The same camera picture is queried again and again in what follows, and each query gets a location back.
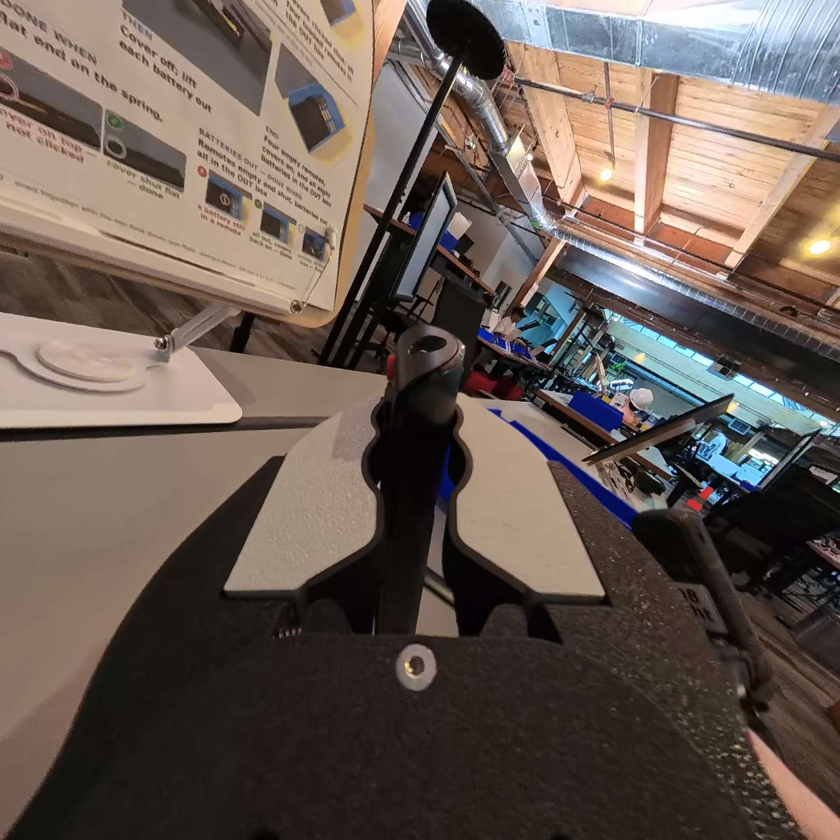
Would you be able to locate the printed instruction poster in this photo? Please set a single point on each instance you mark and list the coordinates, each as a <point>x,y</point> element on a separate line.
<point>171,131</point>

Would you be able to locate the large silver air duct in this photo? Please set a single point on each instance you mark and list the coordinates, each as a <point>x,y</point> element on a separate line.
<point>683,46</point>

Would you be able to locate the blue plastic bin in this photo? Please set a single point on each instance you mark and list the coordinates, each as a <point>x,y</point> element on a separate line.
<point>502,344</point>
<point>578,466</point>

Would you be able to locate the black framed display on stand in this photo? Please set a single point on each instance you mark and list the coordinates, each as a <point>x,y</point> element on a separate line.
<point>427,243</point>

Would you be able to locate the slim silver air duct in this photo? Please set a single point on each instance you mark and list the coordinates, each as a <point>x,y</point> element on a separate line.
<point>486,131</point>

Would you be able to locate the black remote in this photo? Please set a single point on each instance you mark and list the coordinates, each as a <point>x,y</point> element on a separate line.
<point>418,433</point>

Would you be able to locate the white stand with black rod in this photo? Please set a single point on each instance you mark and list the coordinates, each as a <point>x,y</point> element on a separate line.
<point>656,433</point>

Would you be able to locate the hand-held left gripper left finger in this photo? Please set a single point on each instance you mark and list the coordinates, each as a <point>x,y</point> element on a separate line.
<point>309,525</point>

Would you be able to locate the person's right forearm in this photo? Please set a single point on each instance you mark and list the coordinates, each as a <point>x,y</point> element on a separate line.
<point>801,794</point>

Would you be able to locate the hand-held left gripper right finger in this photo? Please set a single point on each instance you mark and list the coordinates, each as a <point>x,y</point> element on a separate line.
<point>525,525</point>

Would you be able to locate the black office chair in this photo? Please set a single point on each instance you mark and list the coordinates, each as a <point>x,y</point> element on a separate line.
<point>781,525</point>
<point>457,315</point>

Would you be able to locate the ceiling spotlight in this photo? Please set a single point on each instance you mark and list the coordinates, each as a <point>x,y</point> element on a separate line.
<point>605,172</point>
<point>820,246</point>

